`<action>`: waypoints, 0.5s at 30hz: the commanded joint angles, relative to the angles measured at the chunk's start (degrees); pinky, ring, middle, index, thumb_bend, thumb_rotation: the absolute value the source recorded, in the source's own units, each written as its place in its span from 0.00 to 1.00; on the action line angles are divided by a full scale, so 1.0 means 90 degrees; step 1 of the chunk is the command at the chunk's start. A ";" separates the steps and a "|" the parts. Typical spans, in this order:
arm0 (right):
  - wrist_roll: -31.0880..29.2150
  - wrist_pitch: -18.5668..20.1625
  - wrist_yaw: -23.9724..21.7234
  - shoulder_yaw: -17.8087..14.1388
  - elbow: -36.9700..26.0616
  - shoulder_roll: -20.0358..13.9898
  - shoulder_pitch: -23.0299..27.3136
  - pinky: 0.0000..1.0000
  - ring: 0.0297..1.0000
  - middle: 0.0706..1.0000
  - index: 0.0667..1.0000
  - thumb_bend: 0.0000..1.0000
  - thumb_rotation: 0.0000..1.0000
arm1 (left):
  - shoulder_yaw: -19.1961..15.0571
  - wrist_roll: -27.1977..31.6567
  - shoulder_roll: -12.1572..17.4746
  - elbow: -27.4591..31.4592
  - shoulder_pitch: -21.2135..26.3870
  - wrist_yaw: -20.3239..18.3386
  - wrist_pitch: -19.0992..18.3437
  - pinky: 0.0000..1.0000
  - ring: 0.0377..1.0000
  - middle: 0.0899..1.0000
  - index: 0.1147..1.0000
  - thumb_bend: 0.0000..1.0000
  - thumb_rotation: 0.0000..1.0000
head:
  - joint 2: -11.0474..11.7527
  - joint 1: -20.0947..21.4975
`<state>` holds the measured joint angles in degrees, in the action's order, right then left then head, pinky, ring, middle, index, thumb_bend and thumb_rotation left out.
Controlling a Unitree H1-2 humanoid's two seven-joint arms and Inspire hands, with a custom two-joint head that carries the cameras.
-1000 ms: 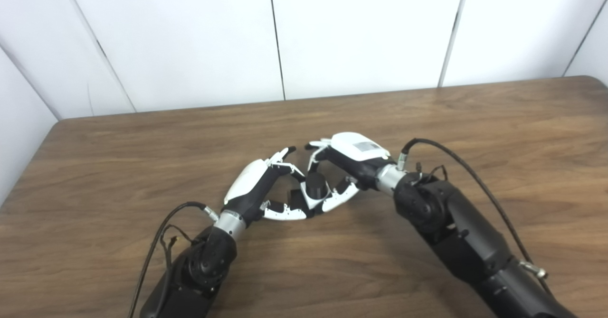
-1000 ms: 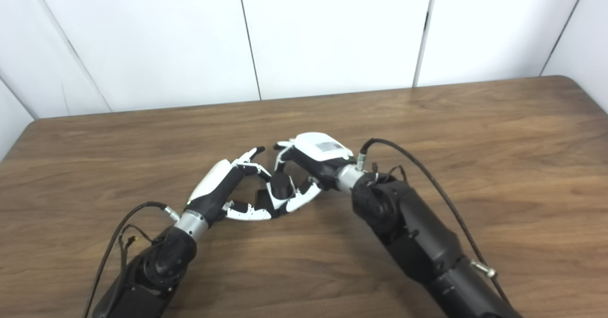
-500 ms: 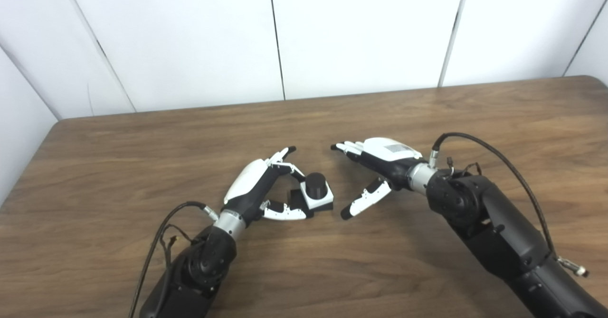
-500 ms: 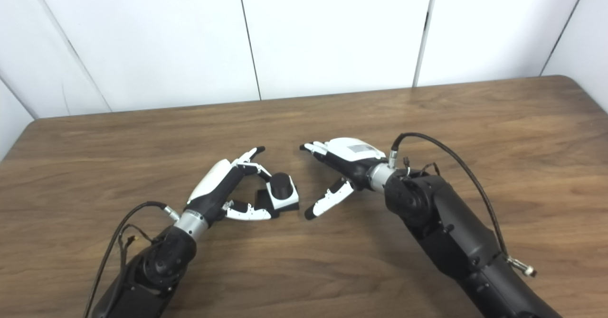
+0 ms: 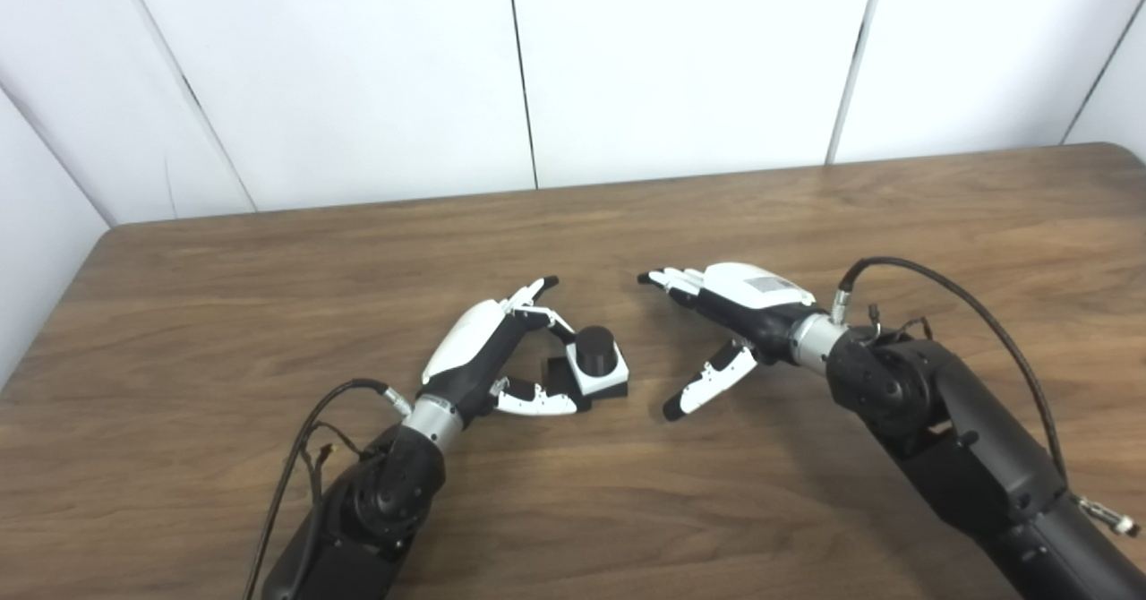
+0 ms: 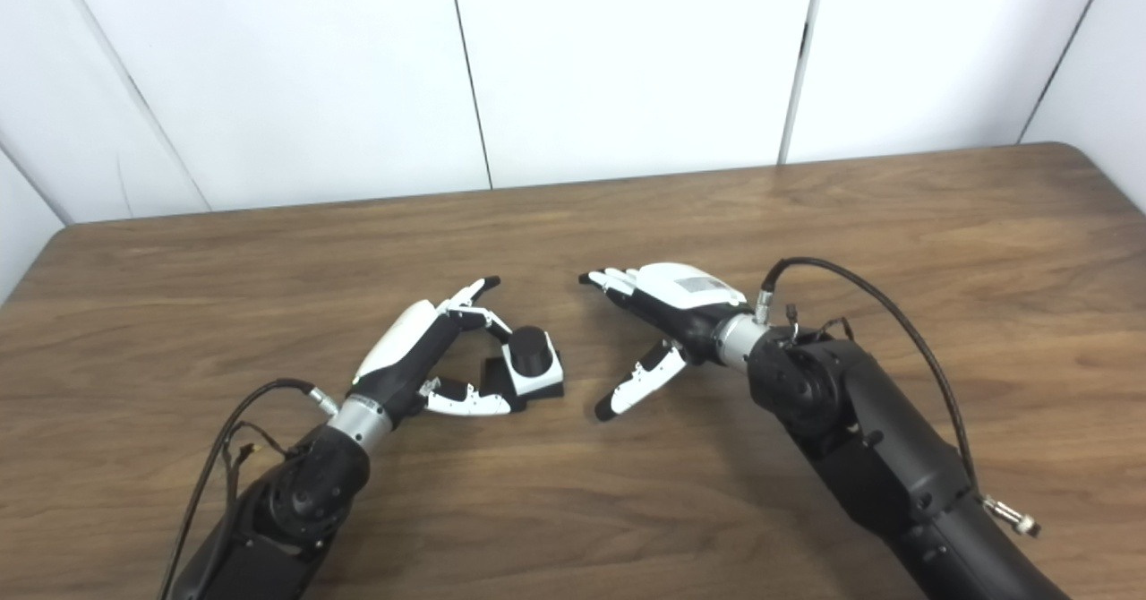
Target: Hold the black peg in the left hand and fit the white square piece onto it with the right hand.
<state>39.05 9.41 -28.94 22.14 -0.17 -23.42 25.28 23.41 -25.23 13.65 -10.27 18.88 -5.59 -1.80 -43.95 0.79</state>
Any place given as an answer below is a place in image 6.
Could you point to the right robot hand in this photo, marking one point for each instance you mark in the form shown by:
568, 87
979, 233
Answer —
685, 309

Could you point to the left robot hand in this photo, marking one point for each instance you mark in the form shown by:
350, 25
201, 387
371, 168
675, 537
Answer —
407, 358

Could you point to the black peg with base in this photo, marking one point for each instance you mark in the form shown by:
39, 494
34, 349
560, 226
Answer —
530, 349

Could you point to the white square piece with hole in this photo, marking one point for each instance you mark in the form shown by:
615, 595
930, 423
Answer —
537, 383

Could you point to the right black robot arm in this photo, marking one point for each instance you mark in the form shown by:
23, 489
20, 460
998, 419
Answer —
859, 439

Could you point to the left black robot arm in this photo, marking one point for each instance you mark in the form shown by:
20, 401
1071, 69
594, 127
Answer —
295, 501

